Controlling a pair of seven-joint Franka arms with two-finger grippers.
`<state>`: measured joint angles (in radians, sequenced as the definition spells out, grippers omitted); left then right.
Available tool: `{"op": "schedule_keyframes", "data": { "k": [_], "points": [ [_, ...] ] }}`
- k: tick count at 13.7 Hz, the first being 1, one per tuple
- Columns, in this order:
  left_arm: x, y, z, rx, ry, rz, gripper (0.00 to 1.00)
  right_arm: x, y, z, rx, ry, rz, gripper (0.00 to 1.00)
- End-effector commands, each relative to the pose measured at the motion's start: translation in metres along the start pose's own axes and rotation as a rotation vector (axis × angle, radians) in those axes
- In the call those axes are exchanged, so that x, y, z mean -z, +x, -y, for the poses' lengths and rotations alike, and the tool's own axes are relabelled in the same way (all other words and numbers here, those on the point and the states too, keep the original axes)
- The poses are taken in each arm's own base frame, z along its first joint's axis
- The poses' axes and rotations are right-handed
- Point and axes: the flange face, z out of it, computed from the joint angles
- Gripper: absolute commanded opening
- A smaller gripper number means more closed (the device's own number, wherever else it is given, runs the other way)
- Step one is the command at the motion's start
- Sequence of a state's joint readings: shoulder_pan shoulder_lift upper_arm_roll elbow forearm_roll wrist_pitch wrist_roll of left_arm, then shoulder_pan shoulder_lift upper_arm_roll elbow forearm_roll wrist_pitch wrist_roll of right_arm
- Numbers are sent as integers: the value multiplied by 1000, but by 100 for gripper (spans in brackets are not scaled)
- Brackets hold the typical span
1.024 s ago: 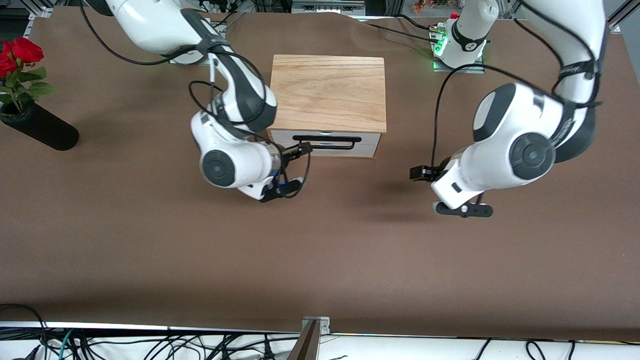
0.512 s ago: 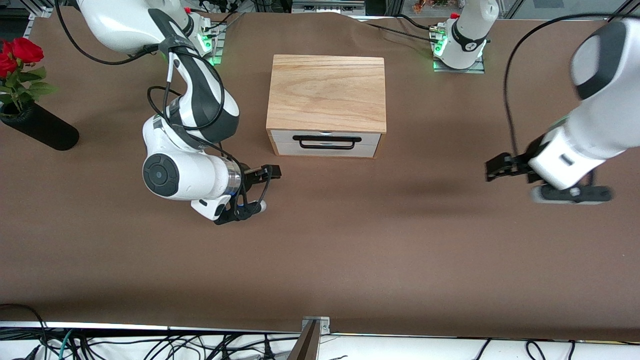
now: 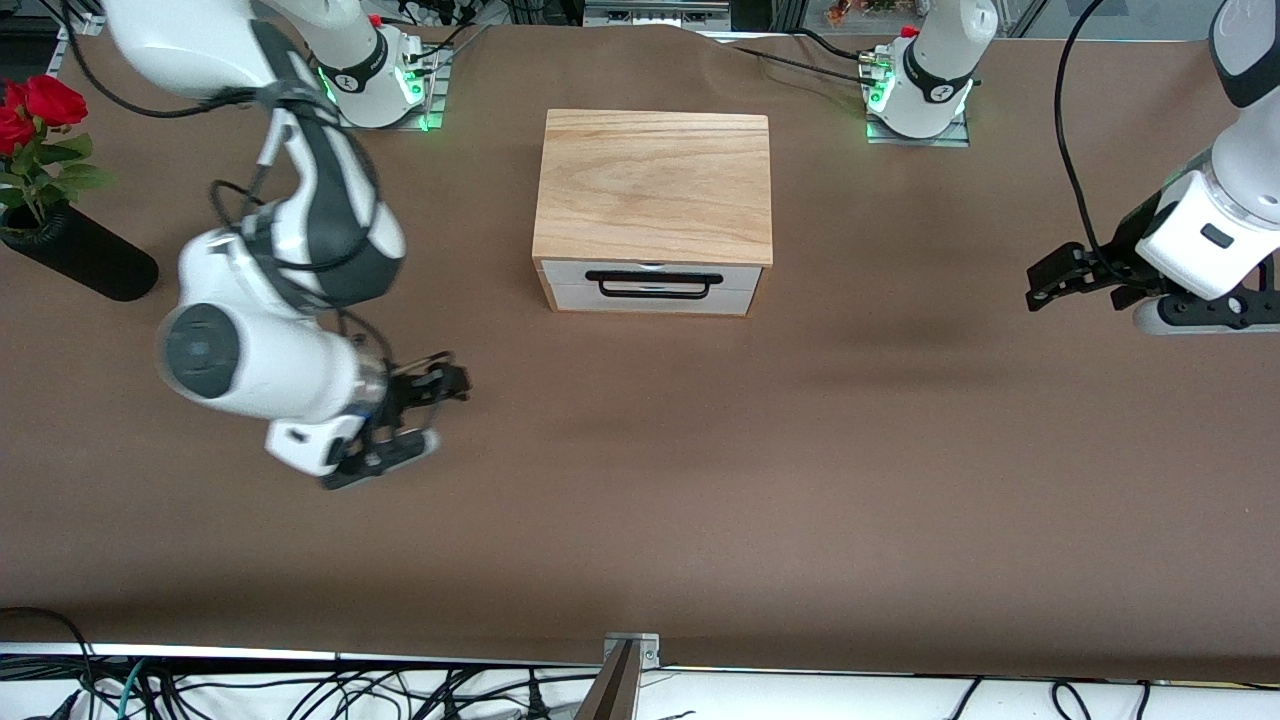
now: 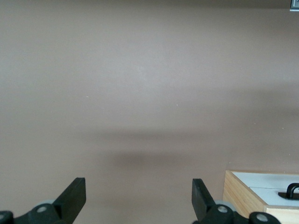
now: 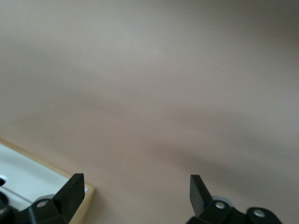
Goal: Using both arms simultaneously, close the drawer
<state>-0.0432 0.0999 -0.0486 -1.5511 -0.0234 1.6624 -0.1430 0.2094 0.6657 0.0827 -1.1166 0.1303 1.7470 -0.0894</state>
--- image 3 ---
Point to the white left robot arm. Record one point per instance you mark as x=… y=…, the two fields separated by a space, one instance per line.
x=935 y=70

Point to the light wooden drawer cabinet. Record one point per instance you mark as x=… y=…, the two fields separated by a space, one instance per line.
x=652 y=185

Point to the brown table cover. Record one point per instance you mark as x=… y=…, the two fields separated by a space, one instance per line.
x=640 y=520

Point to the grey power strip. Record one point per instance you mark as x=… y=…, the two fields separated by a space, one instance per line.
x=650 y=15

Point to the red rose with leaves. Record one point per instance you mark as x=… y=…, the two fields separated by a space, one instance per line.
x=45 y=100

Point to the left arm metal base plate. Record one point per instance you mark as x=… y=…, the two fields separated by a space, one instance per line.
x=950 y=138

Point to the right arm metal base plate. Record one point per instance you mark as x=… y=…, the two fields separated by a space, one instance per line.
x=435 y=100

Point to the metal camera post with bracket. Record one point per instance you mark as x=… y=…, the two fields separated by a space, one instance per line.
x=622 y=668

